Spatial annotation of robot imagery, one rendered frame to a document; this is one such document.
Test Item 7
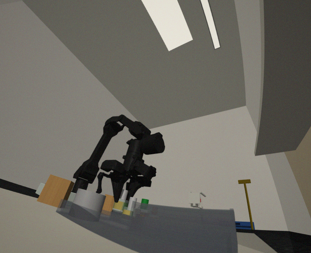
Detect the brown wooden block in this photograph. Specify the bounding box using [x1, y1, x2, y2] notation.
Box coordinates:
[103, 194, 115, 212]
[37, 175, 74, 207]

